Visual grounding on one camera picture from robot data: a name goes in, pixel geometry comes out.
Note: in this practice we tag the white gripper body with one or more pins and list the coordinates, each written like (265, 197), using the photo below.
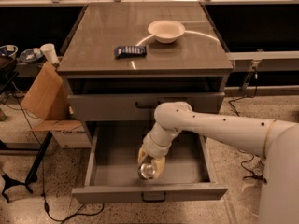
(152, 149)

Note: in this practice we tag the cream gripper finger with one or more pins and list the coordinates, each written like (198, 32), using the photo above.
(142, 154)
(159, 164)

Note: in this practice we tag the blue pepsi can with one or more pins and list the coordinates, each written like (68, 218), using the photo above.
(147, 170)

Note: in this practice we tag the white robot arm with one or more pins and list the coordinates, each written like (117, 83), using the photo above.
(275, 141)

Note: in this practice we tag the open grey middle drawer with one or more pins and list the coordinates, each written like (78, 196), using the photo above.
(112, 177)

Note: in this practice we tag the closed grey top drawer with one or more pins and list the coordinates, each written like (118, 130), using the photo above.
(125, 107)

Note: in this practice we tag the grey drawer cabinet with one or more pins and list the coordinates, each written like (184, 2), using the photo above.
(126, 58)

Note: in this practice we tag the brown cardboard box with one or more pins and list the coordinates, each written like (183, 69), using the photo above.
(47, 99)

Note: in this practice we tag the black tripod foot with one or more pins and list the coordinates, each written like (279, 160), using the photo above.
(9, 183)

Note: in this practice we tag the white paper bowl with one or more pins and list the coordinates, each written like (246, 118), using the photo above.
(165, 31)

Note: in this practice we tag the black stand leg left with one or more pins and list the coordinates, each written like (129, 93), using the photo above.
(31, 177)

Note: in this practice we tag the white paper cup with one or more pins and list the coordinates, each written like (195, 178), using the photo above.
(50, 53)

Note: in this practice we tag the blue bowl near cup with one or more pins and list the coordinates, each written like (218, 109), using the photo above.
(33, 55)

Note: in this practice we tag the blue bowl far left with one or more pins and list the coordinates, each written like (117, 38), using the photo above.
(9, 51)

